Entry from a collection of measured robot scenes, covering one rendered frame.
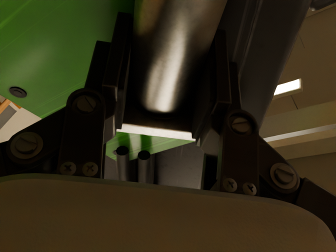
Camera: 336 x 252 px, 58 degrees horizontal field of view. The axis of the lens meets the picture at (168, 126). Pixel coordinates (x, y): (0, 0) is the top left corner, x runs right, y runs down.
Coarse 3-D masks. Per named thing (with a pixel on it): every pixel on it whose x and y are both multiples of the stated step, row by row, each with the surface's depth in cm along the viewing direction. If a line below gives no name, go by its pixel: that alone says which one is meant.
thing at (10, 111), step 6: (0, 102) 552; (6, 102) 512; (12, 102) 531; (0, 108) 502; (6, 108) 516; (12, 108) 524; (0, 114) 507; (6, 114) 515; (12, 114) 522; (0, 120) 505; (6, 120) 513; (0, 126) 504
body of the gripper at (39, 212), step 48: (0, 192) 7; (48, 192) 7; (96, 192) 8; (144, 192) 8; (192, 192) 8; (0, 240) 7; (48, 240) 7; (96, 240) 7; (144, 240) 7; (192, 240) 7; (240, 240) 7; (288, 240) 8
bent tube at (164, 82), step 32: (160, 0) 9; (192, 0) 8; (224, 0) 9; (160, 32) 10; (192, 32) 10; (160, 64) 11; (192, 64) 11; (128, 96) 14; (160, 96) 12; (128, 128) 13; (160, 128) 13
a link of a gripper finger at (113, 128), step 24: (120, 24) 12; (96, 48) 12; (120, 48) 11; (96, 72) 11; (120, 72) 10; (120, 96) 11; (48, 120) 10; (120, 120) 12; (24, 144) 9; (48, 144) 9
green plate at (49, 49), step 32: (0, 0) 13; (32, 0) 13; (64, 0) 13; (96, 0) 13; (128, 0) 13; (0, 32) 14; (32, 32) 14; (64, 32) 14; (96, 32) 14; (0, 64) 16; (32, 64) 16; (64, 64) 16; (32, 96) 19; (64, 96) 18
